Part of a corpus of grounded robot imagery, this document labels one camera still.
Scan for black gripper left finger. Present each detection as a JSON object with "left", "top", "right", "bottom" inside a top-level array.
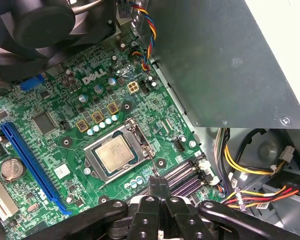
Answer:
[{"left": 22, "top": 175, "right": 163, "bottom": 240}]

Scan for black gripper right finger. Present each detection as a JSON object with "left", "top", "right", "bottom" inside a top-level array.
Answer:
[{"left": 159, "top": 176, "right": 300, "bottom": 240}]

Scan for wire locking lever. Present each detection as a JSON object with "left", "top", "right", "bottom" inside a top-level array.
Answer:
[{"left": 126, "top": 117, "right": 160, "bottom": 179}]

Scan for silver topped CPU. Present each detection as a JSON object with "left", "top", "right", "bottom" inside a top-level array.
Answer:
[{"left": 94, "top": 136, "right": 136, "bottom": 174}]

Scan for metal socket cover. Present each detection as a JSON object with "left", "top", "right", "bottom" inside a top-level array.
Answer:
[{"left": 83, "top": 117, "right": 152, "bottom": 185}]

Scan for CPU socket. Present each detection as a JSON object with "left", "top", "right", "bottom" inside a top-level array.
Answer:
[{"left": 83, "top": 124, "right": 153, "bottom": 186}]

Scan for black RAM slot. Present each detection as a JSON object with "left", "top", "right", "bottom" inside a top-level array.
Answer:
[
  {"left": 168, "top": 172, "right": 208, "bottom": 191},
  {"left": 164, "top": 164, "right": 202, "bottom": 183},
  {"left": 171, "top": 177, "right": 215, "bottom": 197},
  {"left": 162, "top": 159, "right": 200, "bottom": 180}
]

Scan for black PC case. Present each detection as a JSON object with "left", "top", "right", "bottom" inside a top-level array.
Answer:
[{"left": 129, "top": 0, "right": 300, "bottom": 240}]

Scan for green motherboard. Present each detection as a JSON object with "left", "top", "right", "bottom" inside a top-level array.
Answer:
[{"left": 0, "top": 32, "right": 227, "bottom": 240}]

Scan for blue expansion slot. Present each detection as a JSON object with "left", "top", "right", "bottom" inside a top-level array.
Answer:
[{"left": 0, "top": 121, "right": 73, "bottom": 216}]

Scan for white four pin socket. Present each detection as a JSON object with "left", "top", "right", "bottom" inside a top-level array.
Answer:
[{"left": 126, "top": 81, "right": 141, "bottom": 95}]

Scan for round coin battery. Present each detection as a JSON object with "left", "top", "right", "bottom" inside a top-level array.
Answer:
[{"left": 0, "top": 158, "right": 25, "bottom": 182}]

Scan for white expansion slot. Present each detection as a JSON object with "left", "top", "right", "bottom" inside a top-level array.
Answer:
[{"left": 0, "top": 169, "right": 20, "bottom": 222}]

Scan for grey power supply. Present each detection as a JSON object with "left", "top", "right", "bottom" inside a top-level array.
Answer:
[{"left": 137, "top": 0, "right": 300, "bottom": 130}]

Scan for blue VGA port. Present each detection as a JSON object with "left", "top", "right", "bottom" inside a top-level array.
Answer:
[{"left": 19, "top": 73, "right": 46, "bottom": 91}]

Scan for black case fan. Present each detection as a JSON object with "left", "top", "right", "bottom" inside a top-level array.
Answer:
[{"left": 0, "top": 0, "right": 117, "bottom": 83}]

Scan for orange red power wires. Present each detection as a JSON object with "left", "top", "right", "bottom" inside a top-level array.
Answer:
[{"left": 224, "top": 184, "right": 300, "bottom": 213}]

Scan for yellow black power wires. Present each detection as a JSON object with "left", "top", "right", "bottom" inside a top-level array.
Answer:
[{"left": 214, "top": 128, "right": 296, "bottom": 177}]

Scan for twisted multicoloured fan wire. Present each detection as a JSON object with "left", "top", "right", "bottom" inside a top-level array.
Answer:
[{"left": 128, "top": 1, "right": 158, "bottom": 74}]

